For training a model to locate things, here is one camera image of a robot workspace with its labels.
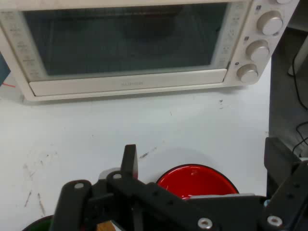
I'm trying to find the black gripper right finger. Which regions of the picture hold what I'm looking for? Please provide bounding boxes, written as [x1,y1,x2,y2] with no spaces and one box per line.
[264,137,308,231]

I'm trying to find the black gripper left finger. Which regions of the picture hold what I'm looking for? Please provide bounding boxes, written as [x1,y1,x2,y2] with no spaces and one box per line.
[51,144,193,231]

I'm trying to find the glass oven door with handle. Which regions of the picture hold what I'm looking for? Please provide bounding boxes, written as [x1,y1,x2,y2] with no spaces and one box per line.
[0,1,253,97]

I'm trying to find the dark green bowl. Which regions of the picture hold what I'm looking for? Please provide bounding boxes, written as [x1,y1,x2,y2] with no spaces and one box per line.
[21,215,55,231]

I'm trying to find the brown bread slice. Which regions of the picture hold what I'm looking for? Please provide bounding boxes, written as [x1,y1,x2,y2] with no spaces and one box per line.
[96,221,116,231]

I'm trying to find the red bowl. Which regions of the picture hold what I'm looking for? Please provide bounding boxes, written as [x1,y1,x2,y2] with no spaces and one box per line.
[155,164,240,202]

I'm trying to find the cream white toaster oven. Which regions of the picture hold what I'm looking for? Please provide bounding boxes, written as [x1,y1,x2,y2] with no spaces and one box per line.
[0,0,301,102]

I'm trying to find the silver oven knob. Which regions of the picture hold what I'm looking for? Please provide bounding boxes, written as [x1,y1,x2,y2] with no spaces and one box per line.
[256,10,284,36]
[236,63,259,84]
[245,39,270,63]

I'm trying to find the blue panel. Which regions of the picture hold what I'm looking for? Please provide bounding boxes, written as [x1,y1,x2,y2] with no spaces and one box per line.
[0,51,12,84]

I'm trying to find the thin black floor cable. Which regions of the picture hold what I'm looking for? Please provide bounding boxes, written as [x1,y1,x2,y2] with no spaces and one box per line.
[287,47,308,154]

